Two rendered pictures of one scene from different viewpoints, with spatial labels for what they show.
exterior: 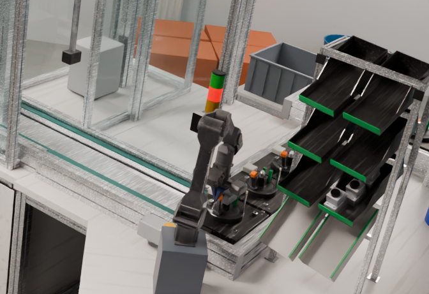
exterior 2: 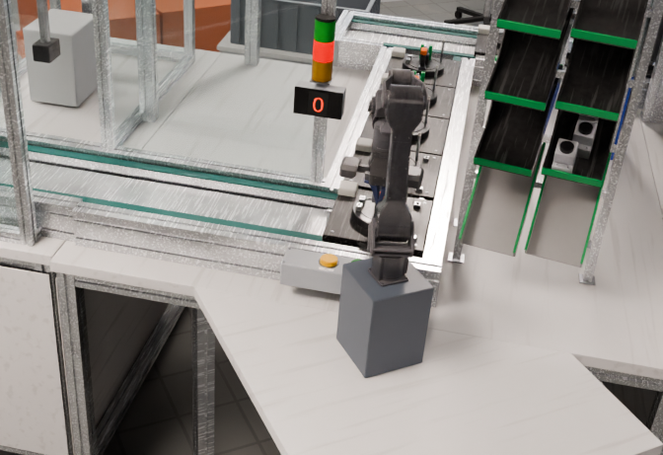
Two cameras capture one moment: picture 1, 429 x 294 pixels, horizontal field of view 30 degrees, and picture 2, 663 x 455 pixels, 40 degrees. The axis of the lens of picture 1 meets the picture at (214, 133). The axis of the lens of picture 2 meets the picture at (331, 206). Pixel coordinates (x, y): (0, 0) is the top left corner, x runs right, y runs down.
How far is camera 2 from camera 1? 97 cm
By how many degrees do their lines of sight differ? 17
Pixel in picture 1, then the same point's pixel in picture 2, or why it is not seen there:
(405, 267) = not seen: hidden behind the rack
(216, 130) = (417, 102)
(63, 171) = (124, 224)
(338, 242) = (566, 211)
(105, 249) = (246, 320)
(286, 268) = (483, 265)
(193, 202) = (397, 217)
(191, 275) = (412, 323)
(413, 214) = not seen: hidden behind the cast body
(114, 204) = (223, 251)
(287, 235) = (492, 222)
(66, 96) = (36, 112)
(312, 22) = not seen: outside the picture
